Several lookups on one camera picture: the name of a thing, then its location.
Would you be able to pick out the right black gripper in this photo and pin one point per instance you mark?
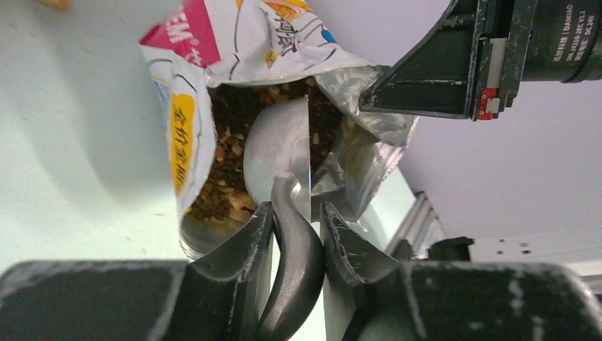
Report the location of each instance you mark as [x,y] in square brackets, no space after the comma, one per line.
[469,65]

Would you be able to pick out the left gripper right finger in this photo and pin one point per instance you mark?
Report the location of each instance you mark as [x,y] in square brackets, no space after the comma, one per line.
[369,295]

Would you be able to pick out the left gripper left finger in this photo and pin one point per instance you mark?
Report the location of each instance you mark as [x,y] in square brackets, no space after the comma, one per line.
[220,296]

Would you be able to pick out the metal food scoop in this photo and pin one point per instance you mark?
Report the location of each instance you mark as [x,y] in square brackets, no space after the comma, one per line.
[276,169]

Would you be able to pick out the cat food bag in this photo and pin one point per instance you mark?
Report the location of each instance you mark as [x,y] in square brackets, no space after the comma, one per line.
[217,64]

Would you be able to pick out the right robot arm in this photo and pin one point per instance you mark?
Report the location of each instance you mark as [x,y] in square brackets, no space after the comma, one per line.
[565,42]

